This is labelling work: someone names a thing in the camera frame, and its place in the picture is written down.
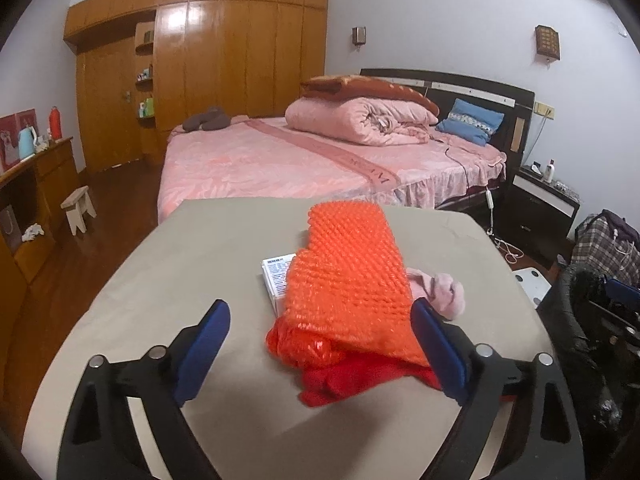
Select wooden sideboard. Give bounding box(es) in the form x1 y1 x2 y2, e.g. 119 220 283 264
0 136 81 396

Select blue pillow with patterned band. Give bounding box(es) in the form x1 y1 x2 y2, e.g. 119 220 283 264
437 98 505 147

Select purple garment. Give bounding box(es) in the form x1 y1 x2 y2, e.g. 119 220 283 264
600 208 640 241

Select beige covered table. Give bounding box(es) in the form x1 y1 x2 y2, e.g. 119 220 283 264
22 197 586 480

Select red cloth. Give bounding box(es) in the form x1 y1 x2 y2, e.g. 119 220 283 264
265 320 443 408

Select white bathroom scale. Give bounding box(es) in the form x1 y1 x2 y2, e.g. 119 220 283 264
514 267 553 309

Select large wooden wall lamp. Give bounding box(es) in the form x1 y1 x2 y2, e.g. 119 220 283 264
535 24 561 63

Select wooden wardrobe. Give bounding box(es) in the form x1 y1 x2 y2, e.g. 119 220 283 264
63 0 329 173

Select folded pink quilt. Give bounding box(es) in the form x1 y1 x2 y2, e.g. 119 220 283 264
285 96 440 147

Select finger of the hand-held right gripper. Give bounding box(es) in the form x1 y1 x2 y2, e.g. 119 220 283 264
592 305 640 343
604 276 640 307

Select red patterned pillow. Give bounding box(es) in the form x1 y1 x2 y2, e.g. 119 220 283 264
300 75 441 116

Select pink sock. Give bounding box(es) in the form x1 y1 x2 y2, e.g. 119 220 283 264
405 267 467 322

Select white medicine box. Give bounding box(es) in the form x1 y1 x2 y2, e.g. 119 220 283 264
261 252 301 318

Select red photo frame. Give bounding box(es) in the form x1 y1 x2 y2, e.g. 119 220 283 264
0 108 38 173

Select light blue kettle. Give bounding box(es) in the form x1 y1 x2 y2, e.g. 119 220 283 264
17 126 40 161

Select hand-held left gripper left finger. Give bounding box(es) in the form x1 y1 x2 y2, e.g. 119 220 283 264
56 299 232 480

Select small wooden stool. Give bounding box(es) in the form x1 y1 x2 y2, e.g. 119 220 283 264
60 185 98 237

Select white floor cables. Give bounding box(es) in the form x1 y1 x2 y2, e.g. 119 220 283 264
492 232 521 266

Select pink bed sheet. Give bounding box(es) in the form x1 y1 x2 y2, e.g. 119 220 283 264
156 114 507 223

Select orange bubble wrap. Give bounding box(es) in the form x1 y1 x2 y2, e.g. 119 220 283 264
282 201 431 366

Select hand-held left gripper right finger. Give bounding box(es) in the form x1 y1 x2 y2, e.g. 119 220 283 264
410 297 586 480

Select dark nightstand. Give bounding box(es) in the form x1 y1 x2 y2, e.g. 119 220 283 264
502 162 582 268

